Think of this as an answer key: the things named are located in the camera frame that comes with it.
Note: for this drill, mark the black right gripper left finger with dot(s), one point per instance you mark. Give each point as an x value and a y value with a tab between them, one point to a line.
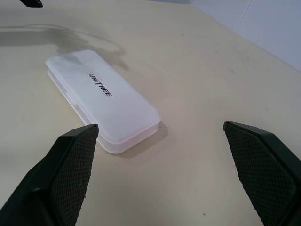
58	179

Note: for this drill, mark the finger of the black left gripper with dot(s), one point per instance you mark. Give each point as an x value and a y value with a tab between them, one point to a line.
31	2

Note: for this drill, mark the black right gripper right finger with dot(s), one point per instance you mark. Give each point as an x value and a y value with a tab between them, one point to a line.
265	174

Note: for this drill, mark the translucent white plastic case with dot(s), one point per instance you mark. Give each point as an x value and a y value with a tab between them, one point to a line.
103	99

